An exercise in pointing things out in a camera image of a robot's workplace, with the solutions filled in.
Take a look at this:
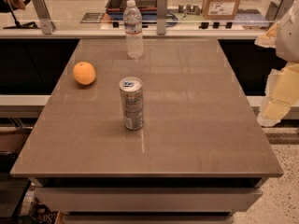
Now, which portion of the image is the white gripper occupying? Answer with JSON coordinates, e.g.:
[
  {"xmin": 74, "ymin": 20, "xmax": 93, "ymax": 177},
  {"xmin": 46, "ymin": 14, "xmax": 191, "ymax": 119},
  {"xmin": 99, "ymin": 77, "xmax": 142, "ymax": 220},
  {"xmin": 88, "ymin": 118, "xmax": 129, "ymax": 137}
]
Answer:
[{"xmin": 254, "ymin": 1, "xmax": 299, "ymax": 127}]

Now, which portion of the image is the silver redbull can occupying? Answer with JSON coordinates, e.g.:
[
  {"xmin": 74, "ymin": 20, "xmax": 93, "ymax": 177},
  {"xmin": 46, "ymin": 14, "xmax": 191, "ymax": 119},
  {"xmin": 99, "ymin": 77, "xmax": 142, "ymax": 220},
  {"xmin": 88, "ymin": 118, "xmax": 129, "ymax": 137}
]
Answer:
[{"xmin": 119, "ymin": 77, "xmax": 144, "ymax": 130}]

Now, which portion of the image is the brown cardboard box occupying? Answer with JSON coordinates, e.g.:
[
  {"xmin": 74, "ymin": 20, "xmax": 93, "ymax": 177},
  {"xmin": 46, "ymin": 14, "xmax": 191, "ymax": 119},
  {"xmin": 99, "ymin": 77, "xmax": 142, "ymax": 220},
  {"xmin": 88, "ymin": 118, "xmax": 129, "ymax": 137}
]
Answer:
[{"xmin": 202, "ymin": 0, "xmax": 241, "ymax": 20}]

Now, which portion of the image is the clear plastic water bottle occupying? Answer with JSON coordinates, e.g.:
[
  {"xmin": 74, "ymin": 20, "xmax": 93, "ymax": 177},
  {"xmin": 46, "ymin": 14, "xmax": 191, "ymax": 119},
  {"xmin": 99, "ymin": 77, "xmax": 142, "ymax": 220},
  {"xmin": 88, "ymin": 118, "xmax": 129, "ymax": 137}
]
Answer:
[{"xmin": 123, "ymin": 0, "xmax": 144, "ymax": 60}]

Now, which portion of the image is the orange fruit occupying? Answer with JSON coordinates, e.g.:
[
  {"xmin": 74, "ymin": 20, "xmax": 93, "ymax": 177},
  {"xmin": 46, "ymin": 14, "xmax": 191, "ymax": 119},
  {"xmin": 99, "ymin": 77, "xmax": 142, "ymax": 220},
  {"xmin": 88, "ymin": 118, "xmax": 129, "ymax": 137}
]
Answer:
[{"xmin": 73, "ymin": 62, "xmax": 95, "ymax": 85}]

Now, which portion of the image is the right metal glass bracket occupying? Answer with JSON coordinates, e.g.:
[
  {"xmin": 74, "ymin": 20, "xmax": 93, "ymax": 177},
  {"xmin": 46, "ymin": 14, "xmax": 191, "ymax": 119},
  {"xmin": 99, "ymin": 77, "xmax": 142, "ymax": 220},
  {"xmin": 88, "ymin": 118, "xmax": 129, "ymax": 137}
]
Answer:
[{"xmin": 265, "ymin": 0, "xmax": 296, "ymax": 22}]

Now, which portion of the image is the metal glass bracket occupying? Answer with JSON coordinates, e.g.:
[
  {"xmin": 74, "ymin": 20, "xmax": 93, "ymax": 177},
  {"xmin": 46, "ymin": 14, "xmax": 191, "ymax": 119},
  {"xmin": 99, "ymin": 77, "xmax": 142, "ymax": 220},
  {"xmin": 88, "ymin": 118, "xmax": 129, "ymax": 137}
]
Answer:
[
  {"xmin": 265, "ymin": 0, "xmax": 296, "ymax": 22},
  {"xmin": 157, "ymin": 0, "xmax": 167, "ymax": 35},
  {"xmin": 32, "ymin": 0, "xmax": 56, "ymax": 35}
]

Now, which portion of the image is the middle metal glass bracket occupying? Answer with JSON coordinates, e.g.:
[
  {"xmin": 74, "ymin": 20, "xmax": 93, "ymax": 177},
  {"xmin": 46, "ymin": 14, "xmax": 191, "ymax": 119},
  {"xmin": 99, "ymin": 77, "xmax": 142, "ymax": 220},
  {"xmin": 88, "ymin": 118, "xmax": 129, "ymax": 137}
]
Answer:
[{"xmin": 157, "ymin": 0, "xmax": 167, "ymax": 35}]

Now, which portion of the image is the left metal glass bracket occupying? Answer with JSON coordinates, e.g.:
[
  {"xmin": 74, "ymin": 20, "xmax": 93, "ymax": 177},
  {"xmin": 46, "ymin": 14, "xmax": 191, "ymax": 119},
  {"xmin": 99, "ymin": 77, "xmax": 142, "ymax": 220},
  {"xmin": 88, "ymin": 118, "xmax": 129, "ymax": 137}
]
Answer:
[{"xmin": 32, "ymin": 0, "xmax": 56, "ymax": 35}]

